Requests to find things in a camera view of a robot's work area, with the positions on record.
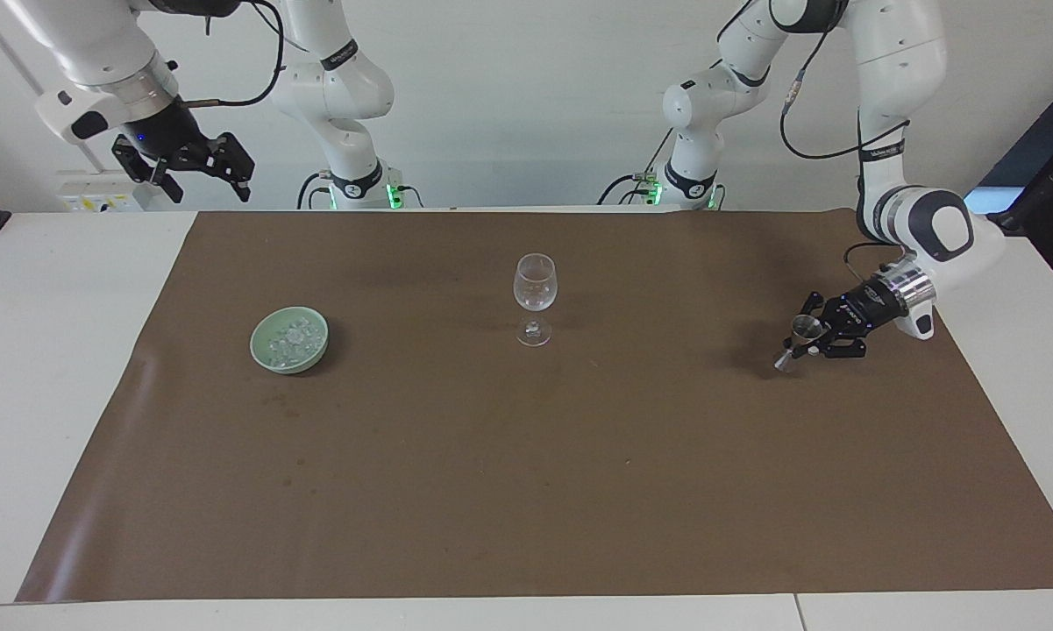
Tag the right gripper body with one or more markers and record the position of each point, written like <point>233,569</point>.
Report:
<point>165,130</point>

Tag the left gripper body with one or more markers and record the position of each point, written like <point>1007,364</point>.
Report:
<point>864,311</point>

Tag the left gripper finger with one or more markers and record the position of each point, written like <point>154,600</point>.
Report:
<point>842,348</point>
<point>822,307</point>

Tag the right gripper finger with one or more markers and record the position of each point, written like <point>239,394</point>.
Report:
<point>145,162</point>
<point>232,159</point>

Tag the silver metal jigger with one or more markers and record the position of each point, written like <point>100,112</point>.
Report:
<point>800,342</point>

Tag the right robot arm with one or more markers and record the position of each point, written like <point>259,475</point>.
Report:
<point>337,83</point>

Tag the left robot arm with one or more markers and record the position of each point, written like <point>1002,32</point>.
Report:
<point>894,61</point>

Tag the clear ice cubes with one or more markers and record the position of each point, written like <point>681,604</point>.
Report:
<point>291,337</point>

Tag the clear wine glass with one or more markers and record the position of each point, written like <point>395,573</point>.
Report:
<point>535,285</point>

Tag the white socket box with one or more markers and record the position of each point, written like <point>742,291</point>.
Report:
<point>96,194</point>

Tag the pale green bowl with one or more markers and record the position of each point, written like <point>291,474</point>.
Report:
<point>267,355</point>

